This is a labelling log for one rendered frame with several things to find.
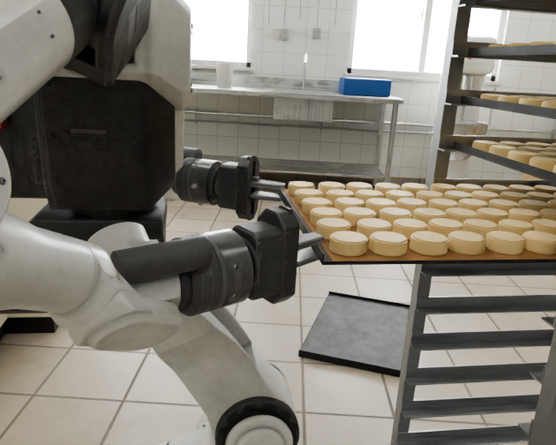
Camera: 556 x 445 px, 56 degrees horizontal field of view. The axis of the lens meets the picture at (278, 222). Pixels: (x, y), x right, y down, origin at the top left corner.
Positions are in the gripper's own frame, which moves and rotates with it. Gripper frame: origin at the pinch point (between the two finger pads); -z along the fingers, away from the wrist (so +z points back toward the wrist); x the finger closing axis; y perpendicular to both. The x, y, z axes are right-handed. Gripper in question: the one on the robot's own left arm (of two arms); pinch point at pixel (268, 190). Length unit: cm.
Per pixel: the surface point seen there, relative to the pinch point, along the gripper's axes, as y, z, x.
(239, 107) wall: 371, 182, -17
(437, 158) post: 22.0, -28.2, 6.0
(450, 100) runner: 22.2, -29.2, 17.8
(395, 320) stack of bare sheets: 131, -13, -85
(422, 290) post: 22.5, -28.9, -23.7
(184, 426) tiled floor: 30, 37, -86
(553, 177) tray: -4.5, -46.7, 8.9
